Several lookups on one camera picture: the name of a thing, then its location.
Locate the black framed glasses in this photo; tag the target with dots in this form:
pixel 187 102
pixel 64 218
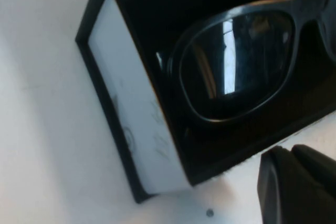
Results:
pixel 296 6

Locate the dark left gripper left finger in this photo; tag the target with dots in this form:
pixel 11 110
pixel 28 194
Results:
pixel 286 195

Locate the black patterned glasses case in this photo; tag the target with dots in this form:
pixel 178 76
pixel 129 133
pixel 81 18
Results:
pixel 126 77

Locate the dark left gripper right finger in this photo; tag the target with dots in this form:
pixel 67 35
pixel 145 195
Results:
pixel 319 165

